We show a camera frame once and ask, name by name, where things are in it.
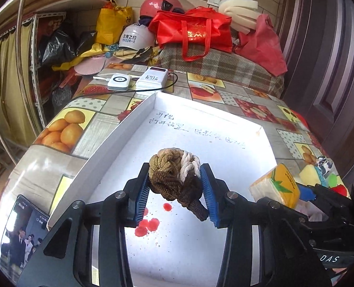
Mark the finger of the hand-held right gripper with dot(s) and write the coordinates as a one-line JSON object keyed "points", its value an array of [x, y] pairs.
{"points": [[307, 192]]}

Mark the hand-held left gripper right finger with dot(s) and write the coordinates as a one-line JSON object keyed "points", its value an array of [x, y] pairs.
{"points": [[211, 197]]}

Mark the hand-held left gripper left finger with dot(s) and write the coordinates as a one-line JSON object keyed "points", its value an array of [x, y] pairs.
{"points": [[141, 203]]}

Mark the yellow tissue pack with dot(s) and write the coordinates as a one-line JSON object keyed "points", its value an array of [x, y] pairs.
{"points": [[272, 185]]}

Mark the white cardboard box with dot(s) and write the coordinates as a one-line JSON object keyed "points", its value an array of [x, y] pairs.
{"points": [[194, 119]]}

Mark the yellow green sponge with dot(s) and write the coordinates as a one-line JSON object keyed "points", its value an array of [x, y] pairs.
{"points": [[309, 175]]}

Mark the fruit print tablecloth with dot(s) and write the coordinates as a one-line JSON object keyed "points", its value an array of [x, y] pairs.
{"points": [[105, 122]]}

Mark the small white power bank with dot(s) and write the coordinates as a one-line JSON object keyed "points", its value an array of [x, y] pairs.
{"points": [[118, 82]]}

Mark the large white power bank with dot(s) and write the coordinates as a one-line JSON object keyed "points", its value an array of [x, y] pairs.
{"points": [[153, 79]]}

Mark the black smartphone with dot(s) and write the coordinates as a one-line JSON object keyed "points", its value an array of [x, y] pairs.
{"points": [[18, 239]]}

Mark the plaid blanket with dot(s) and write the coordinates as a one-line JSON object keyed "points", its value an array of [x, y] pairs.
{"points": [[224, 65]]}

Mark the purple metal door leaf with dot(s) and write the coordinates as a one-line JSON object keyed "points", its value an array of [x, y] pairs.
{"points": [[329, 50]]}

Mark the pink sun visor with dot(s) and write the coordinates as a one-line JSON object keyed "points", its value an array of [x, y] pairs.
{"points": [[88, 65]]}

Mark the red plastic bag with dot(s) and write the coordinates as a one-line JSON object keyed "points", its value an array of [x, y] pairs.
{"points": [[263, 44]]}

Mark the yellow cloth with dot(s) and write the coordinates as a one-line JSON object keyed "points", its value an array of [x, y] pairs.
{"points": [[90, 50]]}

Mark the white helmet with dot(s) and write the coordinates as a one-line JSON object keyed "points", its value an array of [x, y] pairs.
{"points": [[135, 36]]}

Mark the red tote bag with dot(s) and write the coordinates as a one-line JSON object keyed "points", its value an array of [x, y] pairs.
{"points": [[194, 27]]}

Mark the metal shelf rack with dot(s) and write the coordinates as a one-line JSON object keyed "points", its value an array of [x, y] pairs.
{"points": [[35, 65]]}

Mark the black plastic bag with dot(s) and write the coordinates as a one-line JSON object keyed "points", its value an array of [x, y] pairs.
{"points": [[57, 46]]}

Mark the yellow shopping bag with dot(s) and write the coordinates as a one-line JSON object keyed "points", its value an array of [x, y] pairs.
{"points": [[111, 24]]}

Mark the olive curtain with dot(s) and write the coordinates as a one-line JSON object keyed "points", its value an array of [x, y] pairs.
{"points": [[3, 80]]}

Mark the cream foam roll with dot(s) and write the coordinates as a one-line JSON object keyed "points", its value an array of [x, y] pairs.
{"points": [[239, 9]]}

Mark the pink helmet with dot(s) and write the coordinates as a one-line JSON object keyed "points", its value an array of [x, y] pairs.
{"points": [[153, 6]]}

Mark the curved chrome pipe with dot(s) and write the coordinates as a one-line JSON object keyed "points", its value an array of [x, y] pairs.
{"points": [[19, 36]]}

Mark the wooden planks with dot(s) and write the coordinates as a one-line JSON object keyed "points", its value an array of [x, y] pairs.
{"points": [[45, 0]]}

